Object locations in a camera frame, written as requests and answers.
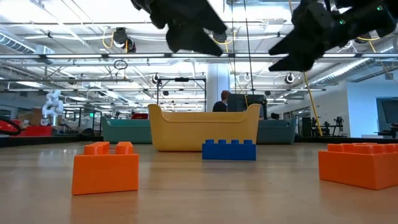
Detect red storage crate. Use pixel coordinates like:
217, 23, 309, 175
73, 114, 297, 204
17, 125, 53, 138

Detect black ceiling cord reel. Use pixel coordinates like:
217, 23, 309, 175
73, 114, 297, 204
212, 30, 228, 44
112, 27, 137, 54

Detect black metal frame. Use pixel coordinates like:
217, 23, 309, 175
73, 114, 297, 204
156, 77, 208, 113

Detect black table edge rail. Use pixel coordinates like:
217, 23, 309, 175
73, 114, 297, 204
0, 135, 104, 148
295, 136, 398, 146

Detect black equipment rig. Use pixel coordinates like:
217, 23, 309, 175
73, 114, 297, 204
310, 116, 345, 138

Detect white building column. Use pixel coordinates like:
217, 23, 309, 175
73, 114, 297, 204
206, 63, 231, 113

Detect black equipment stand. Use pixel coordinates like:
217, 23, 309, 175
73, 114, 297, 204
374, 123, 398, 139

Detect teal plastic bin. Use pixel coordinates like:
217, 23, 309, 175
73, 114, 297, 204
101, 116, 153, 144

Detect long blue toy block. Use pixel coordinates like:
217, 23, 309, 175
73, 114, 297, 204
201, 139, 257, 162

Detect red bulky object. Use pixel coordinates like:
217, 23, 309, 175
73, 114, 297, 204
0, 117, 23, 137

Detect black computer monitor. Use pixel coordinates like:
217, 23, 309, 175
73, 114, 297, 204
226, 93, 267, 120

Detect thin black hanging cable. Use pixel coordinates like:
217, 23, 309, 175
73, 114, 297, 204
243, 0, 255, 95
230, 0, 236, 95

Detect silver ventilation duct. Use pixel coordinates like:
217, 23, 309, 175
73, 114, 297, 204
0, 32, 55, 56

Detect black cable loop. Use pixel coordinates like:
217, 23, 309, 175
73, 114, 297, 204
113, 59, 129, 71

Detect small orange toy block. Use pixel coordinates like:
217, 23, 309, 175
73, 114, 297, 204
71, 141, 140, 197

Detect person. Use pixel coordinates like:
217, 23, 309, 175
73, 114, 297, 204
212, 90, 231, 113

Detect brown cardboard box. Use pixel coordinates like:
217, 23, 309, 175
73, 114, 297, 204
17, 108, 43, 127

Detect dark wall screen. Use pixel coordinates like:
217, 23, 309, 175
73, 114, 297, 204
376, 97, 398, 125

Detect yellow plastic bin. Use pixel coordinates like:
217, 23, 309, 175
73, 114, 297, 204
147, 103, 261, 152

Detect black cabinet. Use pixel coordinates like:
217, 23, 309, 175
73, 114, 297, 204
301, 116, 312, 138

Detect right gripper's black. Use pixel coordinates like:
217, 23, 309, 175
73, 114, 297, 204
268, 0, 387, 73

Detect yellow hanging cable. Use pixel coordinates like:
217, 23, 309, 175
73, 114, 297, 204
288, 0, 323, 138

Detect large orange toy block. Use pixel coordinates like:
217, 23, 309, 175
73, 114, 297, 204
318, 142, 398, 191

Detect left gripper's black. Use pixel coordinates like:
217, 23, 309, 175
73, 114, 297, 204
130, 0, 228, 57

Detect blue-grey plastic bin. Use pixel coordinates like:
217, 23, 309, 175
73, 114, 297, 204
256, 116, 298, 145

